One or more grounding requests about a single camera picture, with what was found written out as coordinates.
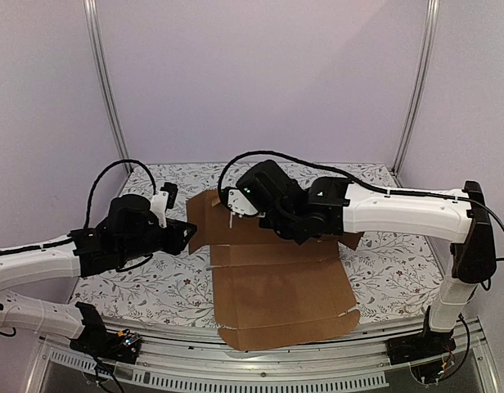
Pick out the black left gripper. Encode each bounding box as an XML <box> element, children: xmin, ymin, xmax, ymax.
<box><xmin>119</xmin><ymin>219</ymin><xmax>197</xmax><ymax>264</ymax></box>

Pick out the brown cardboard box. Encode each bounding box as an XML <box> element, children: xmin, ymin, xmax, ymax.
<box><xmin>186</xmin><ymin>190</ymin><xmax>362</xmax><ymax>351</ymax></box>

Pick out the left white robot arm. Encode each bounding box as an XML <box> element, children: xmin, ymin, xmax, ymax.
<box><xmin>0</xmin><ymin>192</ymin><xmax>197</xmax><ymax>355</ymax></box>

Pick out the floral patterned table mat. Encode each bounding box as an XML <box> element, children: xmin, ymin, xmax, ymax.
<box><xmin>71</xmin><ymin>163</ymin><xmax>442</xmax><ymax>328</ymax></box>

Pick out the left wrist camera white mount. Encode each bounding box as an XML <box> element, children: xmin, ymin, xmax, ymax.
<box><xmin>150</xmin><ymin>182</ymin><xmax>178</xmax><ymax>228</ymax></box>

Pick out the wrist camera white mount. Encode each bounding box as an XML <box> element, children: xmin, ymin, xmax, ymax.
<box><xmin>150</xmin><ymin>182</ymin><xmax>178</xmax><ymax>228</ymax></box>
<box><xmin>227</xmin><ymin>187</ymin><xmax>264</xmax><ymax>218</ymax></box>

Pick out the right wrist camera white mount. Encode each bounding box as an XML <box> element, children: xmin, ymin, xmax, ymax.
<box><xmin>227</xmin><ymin>187</ymin><xmax>264</xmax><ymax>218</ymax></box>

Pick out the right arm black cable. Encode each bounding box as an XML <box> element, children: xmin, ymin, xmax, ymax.
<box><xmin>217</xmin><ymin>150</ymin><xmax>504</xmax><ymax>251</ymax></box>

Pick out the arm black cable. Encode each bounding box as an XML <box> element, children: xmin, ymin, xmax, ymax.
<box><xmin>217</xmin><ymin>150</ymin><xmax>504</xmax><ymax>251</ymax></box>
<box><xmin>83</xmin><ymin>158</ymin><xmax>160</xmax><ymax>230</ymax></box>

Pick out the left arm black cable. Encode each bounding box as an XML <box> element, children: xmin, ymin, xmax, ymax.
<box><xmin>83</xmin><ymin>158</ymin><xmax>160</xmax><ymax>230</ymax></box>

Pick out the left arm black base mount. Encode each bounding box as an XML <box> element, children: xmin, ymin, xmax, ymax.
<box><xmin>70</xmin><ymin>302</ymin><xmax>142</xmax><ymax>364</ymax></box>

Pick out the front aluminium rail base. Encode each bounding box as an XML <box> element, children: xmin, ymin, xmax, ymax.
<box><xmin>25</xmin><ymin>317</ymin><xmax>502</xmax><ymax>392</ymax></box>

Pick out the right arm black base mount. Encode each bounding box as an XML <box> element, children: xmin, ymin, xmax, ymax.
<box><xmin>385</xmin><ymin>306</ymin><xmax>456</xmax><ymax>385</ymax></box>

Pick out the left aluminium frame post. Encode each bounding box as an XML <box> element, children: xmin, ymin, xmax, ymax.
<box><xmin>83</xmin><ymin>0</ymin><xmax>130</xmax><ymax>159</ymax></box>

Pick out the aluminium frame post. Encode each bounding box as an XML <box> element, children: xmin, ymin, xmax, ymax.
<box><xmin>83</xmin><ymin>0</ymin><xmax>130</xmax><ymax>159</ymax></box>
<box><xmin>391</xmin><ymin>0</ymin><xmax>440</xmax><ymax>178</ymax></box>

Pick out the right aluminium frame post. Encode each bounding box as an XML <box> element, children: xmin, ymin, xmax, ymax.
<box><xmin>391</xmin><ymin>0</ymin><xmax>440</xmax><ymax>178</ymax></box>

